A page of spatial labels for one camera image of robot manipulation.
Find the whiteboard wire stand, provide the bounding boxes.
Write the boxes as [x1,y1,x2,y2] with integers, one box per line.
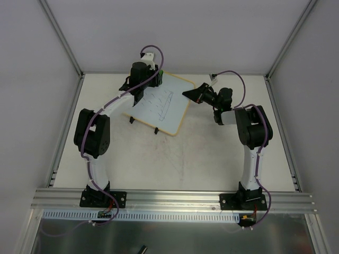
[129,116,159,135]

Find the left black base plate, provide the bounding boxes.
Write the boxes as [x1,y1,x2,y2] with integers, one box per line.
[79,188,127,208]

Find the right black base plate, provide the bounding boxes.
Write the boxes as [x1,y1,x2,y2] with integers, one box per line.
[219,193,268,211]

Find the aluminium mounting rail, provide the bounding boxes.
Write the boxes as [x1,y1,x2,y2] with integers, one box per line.
[30,188,318,214]

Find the purple cable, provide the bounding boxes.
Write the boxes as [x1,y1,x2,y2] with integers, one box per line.
[39,44,165,237]
[213,69,272,229]

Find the yellow framed whiteboard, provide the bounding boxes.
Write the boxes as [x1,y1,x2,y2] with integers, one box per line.
[124,72,195,136]

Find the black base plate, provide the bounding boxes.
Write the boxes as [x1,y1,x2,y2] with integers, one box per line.
[79,188,127,208]
[219,193,268,211]

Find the small black object bottom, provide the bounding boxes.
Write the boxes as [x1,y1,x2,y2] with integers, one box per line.
[138,245,148,254]

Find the left aluminium frame post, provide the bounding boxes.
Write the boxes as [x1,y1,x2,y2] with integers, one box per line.
[38,0,84,78]

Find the aluminium frame post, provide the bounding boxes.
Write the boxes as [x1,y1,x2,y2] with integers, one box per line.
[38,0,84,78]
[265,0,318,81]

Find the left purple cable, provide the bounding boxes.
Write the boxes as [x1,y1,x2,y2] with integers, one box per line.
[39,44,165,237]

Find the green whiteboard eraser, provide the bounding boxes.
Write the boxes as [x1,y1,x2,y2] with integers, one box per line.
[158,70,164,85]

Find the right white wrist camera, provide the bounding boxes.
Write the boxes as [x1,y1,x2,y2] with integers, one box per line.
[209,73,218,86]

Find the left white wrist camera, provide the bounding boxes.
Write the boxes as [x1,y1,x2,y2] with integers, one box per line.
[140,52,155,70]

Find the slotted white cable duct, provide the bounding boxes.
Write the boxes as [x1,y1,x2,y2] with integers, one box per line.
[42,210,240,223]

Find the right aluminium frame post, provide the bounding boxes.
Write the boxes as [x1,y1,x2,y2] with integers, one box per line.
[265,0,318,81]

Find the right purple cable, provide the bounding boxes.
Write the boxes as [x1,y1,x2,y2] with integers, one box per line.
[213,69,272,229]

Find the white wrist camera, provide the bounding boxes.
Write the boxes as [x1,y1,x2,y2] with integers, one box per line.
[209,73,218,86]
[140,52,155,70]

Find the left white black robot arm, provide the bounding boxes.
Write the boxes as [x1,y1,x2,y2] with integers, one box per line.
[74,61,163,206]

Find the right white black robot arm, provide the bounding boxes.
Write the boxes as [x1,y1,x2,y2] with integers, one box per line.
[182,83,273,210]

